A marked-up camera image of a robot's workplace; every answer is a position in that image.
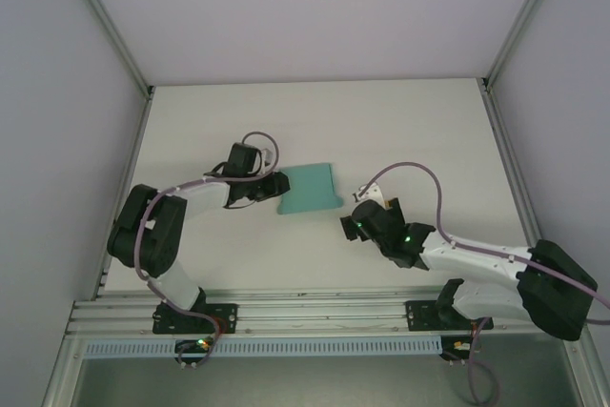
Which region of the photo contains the teal cloth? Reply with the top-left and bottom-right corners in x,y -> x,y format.
275,162 -> 347,216

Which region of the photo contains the small circuit board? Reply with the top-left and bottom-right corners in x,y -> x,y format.
175,337 -> 216,354
440,336 -> 482,363

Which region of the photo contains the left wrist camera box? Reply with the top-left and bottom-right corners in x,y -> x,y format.
225,141 -> 276,175

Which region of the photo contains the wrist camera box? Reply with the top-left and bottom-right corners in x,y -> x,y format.
351,181 -> 399,212
225,141 -> 276,175

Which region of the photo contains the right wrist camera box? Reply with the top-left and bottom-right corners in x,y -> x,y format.
351,181 -> 399,212

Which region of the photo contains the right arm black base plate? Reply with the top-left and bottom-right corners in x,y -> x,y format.
404,299 -> 495,333

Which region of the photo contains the aluminium mounting rail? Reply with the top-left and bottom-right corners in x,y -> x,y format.
66,285 -> 590,337

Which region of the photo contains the light blue slotted cable duct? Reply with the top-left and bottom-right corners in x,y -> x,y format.
83,336 -> 442,359

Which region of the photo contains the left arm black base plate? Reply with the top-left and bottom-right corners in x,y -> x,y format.
151,301 -> 239,336

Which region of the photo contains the aluminium frame post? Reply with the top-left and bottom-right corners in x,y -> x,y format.
59,0 -> 156,98
479,0 -> 572,93

